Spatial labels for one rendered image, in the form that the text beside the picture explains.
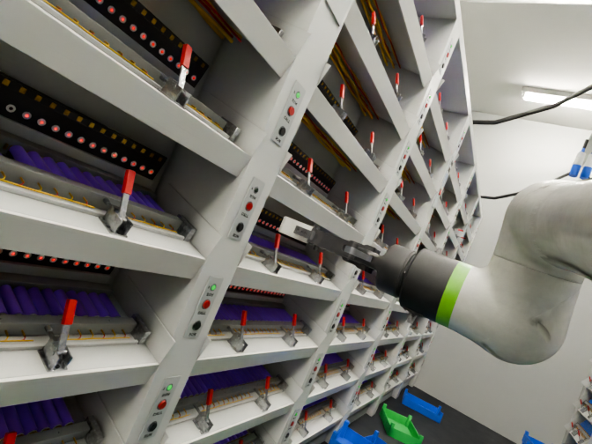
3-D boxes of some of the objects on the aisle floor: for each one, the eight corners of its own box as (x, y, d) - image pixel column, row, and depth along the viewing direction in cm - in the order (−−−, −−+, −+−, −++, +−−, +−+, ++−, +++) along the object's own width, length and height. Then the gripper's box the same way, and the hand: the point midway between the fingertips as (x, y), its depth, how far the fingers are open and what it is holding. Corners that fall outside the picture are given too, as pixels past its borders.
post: (77, 631, 72) (439, -195, 81) (25, 669, 64) (432, -253, 73) (30, 551, 83) (356, -175, 91) (-20, 575, 74) (343, -225, 83)
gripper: (388, 296, 50) (255, 235, 62) (408, 302, 62) (291, 250, 74) (410, 244, 51) (273, 194, 63) (425, 259, 62) (307, 214, 74)
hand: (299, 230), depth 67 cm, fingers closed
